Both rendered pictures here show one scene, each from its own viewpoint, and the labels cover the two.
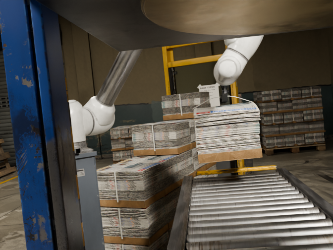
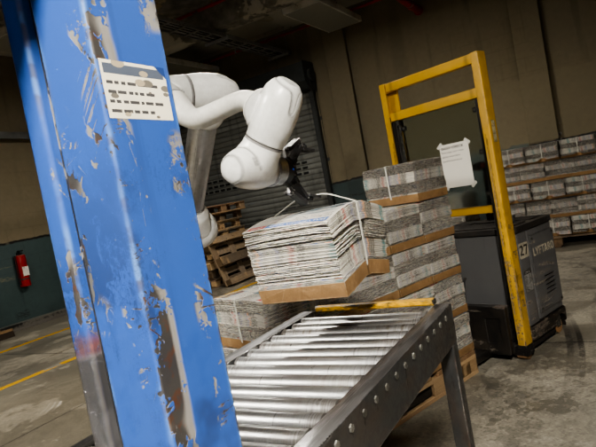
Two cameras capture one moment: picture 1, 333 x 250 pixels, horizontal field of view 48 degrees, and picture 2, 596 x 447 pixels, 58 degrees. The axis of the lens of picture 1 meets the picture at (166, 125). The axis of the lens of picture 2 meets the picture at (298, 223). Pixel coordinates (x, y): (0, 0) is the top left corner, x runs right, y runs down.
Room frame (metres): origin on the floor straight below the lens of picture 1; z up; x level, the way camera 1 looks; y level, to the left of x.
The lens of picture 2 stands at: (0.27, -0.93, 1.23)
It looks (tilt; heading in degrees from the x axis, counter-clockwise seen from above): 3 degrees down; 24
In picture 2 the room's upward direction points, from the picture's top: 11 degrees counter-clockwise
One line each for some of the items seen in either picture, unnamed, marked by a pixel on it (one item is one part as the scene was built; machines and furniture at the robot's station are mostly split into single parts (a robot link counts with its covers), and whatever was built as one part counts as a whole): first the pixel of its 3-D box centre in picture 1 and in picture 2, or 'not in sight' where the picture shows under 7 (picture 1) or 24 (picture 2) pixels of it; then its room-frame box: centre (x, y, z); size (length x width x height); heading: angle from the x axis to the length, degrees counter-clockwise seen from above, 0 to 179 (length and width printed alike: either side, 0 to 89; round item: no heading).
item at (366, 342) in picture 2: (241, 191); (327, 348); (1.67, -0.31, 0.77); 0.47 x 0.05 x 0.05; 84
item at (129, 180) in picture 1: (161, 209); (342, 348); (2.79, 0.10, 0.42); 1.17 x 0.39 x 0.83; 155
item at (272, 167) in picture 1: (235, 170); (372, 305); (2.01, -0.35, 0.81); 0.43 x 0.03 x 0.02; 84
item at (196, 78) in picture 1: (201, 94); (444, 159); (3.86, -0.39, 1.28); 0.57 x 0.01 x 0.65; 65
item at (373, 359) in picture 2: (244, 199); (306, 365); (1.55, -0.29, 0.77); 0.47 x 0.05 x 0.05; 84
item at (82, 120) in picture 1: (70, 121); not in sight; (1.94, 0.50, 1.17); 0.18 x 0.16 x 0.22; 149
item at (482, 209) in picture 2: not in sight; (455, 212); (3.88, -0.40, 0.92); 0.57 x 0.01 x 0.05; 65
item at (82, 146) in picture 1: (72, 148); not in sight; (1.91, 0.49, 1.03); 0.22 x 0.18 x 0.06; 28
